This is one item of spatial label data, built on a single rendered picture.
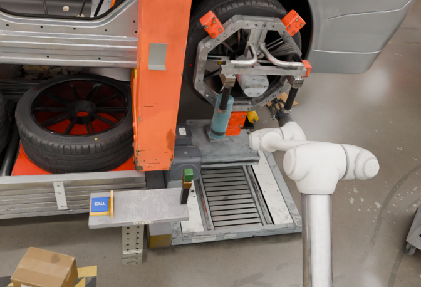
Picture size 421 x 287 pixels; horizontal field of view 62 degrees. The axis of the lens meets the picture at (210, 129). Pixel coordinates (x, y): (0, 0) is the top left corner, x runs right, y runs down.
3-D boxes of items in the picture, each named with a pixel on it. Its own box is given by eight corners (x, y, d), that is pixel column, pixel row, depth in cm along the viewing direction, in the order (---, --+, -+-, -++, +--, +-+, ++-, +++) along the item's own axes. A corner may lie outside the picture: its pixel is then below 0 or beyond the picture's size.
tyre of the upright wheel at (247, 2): (307, 35, 214) (240, -45, 174) (324, 55, 197) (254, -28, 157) (227, 103, 237) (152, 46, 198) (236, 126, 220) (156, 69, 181)
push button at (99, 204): (108, 199, 157) (108, 196, 155) (108, 212, 152) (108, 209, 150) (91, 200, 155) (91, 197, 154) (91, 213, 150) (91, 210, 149)
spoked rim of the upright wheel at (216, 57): (290, 36, 212) (238, -22, 182) (306, 56, 195) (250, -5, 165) (228, 90, 230) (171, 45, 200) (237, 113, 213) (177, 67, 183)
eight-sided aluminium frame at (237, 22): (277, 104, 212) (307, 19, 177) (280, 111, 207) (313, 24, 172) (188, 104, 198) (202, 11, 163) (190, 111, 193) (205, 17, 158)
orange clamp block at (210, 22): (221, 23, 170) (210, 9, 164) (225, 31, 164) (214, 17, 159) (210, 32, 172) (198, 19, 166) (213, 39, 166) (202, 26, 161)
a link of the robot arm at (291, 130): (301, 119, 184) (277, 122, 182) (312, 140, 173) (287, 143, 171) (296, 134, 192) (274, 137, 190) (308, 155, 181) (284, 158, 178)
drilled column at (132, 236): (140, 247, 192) (143, 199, 164) (141, 264, 184) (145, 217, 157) (121, 249, 189) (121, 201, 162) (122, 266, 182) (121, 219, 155)
